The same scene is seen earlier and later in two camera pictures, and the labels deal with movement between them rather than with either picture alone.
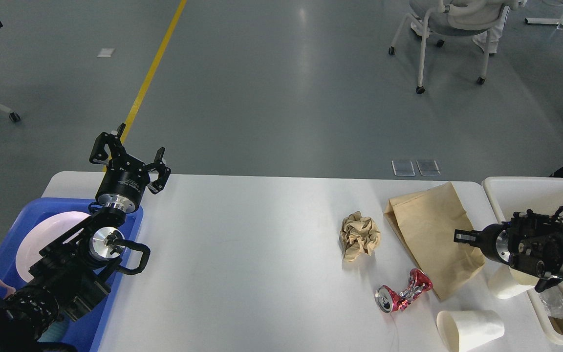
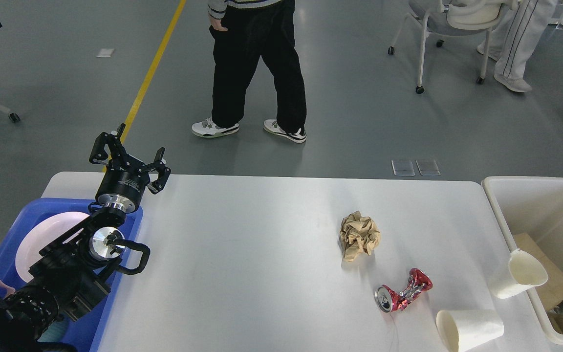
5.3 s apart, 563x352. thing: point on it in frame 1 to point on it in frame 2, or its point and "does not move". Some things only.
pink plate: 42,231 does not move
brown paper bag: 424,221 to 554,288
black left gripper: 123,183 does not move
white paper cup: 463,330 does not move
